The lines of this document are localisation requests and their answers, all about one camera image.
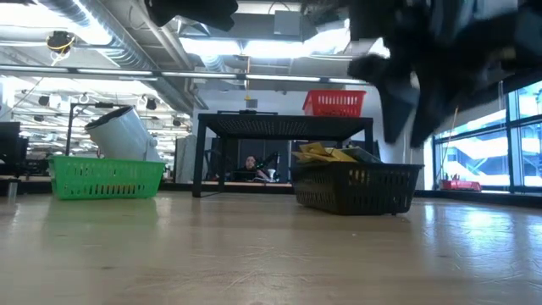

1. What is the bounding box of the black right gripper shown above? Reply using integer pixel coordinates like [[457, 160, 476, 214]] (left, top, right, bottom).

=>
[[346, 0, 467, 149]]

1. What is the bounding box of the red plastic basket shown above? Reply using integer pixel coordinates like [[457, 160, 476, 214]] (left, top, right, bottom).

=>
[[301, 89, 368, 118]]

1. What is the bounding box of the black plastic basket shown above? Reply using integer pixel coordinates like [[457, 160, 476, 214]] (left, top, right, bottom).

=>
[[290, 162, 425, 217]]

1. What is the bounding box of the red background tray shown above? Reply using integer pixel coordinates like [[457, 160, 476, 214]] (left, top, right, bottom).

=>
[[440, 179, 483, 192]]

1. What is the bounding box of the large glass window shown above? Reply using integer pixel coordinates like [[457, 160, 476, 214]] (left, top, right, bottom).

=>
[[431, 80, 542, 194]]

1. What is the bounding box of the person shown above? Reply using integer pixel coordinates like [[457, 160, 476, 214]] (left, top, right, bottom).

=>
[[239, 154, 270, 182]]

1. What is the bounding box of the long ceiling light bar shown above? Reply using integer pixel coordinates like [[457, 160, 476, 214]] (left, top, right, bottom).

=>
[[0, 63, 369, 86]]

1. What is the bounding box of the white cylinder with black rim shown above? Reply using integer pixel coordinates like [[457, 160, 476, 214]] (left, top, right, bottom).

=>
[[84, 105, 163, 164]]

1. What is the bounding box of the green plastic basket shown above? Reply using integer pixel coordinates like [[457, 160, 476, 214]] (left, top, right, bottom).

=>
[[48, 155, 167, 201]]

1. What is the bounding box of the black round ceiling device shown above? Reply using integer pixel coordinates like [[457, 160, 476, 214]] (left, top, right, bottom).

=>
[[45, 30, 76, 67]]

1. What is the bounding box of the black background monitor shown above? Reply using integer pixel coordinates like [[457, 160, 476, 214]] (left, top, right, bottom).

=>
[[0, 121, 30, 175]]

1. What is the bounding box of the yellow extension cord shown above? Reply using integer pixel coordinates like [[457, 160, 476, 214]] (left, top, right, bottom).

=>
[[435, 106, 459, 181]]

